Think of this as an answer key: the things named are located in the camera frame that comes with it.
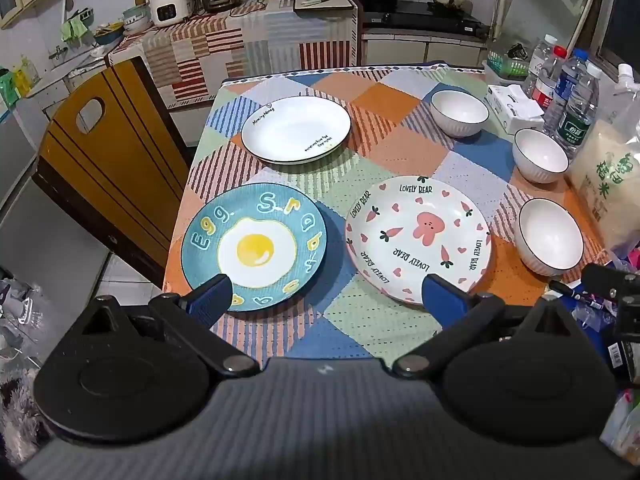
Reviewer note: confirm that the black marker pen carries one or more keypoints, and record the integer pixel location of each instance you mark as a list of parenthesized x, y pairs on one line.
[(570, 292)]

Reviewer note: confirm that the wooden chair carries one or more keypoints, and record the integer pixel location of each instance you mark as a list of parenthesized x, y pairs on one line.
[(115, 160)]

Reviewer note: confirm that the white tissue box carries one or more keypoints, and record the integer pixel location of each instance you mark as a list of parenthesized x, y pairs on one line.
[(510, 105)]

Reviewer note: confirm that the water bottle with red label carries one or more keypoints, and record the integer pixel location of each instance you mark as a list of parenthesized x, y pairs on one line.
[(547, 82)]

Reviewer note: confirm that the sink faucet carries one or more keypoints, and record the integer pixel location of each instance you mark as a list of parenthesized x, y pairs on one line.
[(59, 52)]

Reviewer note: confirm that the green plastic basket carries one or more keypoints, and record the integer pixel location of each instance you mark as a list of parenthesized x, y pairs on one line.
[(507, 65)]

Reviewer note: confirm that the striped patchwork counter cloth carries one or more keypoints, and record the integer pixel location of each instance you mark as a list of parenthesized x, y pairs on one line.
[(225, 45)]

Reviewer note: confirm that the green cloth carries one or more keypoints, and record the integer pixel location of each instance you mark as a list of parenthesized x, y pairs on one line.
[(76, 27)]

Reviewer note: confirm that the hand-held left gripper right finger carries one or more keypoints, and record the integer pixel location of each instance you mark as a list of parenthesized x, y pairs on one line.
[(442, 296)]

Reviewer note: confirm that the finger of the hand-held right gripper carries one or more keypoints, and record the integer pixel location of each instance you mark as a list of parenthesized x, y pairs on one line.
[(607, 280)]

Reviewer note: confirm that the yellow green detergent bottle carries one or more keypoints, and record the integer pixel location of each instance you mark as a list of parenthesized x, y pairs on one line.
[(22, 77)]

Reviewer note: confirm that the white plate with pink rabbit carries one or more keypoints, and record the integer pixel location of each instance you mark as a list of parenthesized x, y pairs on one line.
[(425, 225)]

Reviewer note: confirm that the white plate with small print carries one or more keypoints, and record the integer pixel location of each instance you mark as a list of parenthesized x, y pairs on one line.
[(295, 130)]

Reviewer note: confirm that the clear bag of rice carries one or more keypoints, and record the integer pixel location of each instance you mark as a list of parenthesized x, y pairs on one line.
[(610, 170)]

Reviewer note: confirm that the clear bottle with white cap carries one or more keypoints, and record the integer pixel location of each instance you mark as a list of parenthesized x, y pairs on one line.
[(540, 55)]

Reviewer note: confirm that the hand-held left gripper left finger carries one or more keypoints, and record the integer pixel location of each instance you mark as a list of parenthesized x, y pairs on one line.
[(215, 296)]

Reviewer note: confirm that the white cutting board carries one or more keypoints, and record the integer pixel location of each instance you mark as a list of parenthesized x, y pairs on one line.
[(322, 1)]

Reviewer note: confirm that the white rice cooker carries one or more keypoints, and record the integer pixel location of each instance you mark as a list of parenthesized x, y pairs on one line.
[(170, 7)]

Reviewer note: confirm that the clear plastic bag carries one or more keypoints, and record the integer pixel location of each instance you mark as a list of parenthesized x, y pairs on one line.
[(622, 422)]

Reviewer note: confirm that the white bowl with black rim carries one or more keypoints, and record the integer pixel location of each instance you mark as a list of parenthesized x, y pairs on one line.
[(550, 232), (460, 110), (540, 152)]

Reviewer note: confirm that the water bottle with blue label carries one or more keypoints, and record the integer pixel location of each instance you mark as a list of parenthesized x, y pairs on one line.
[(565, 90)]

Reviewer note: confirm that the colourful patchwork tablecloth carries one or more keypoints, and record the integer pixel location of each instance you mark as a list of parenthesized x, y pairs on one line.
[(400, 160)]

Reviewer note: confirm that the black gas stove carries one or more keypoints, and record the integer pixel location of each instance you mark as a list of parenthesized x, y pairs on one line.
[(420, 17)]

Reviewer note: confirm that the white lower cabinet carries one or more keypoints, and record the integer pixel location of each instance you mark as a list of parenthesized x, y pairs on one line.
[(425, 50)]

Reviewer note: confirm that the blue fried egg plate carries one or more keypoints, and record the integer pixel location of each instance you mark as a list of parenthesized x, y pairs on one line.
[(252, 250)]

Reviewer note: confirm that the stack of pale bowls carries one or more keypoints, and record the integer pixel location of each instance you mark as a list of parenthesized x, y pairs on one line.
[(136, 19)]

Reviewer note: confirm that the beige pipe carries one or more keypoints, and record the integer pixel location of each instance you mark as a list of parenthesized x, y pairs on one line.
[(590, 0)]

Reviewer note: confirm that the water bottle with green label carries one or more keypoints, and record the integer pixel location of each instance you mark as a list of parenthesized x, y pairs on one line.
[(577, 115)]

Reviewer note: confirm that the blue basin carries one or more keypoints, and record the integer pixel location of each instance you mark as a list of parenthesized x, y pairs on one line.
[(109, 34)]

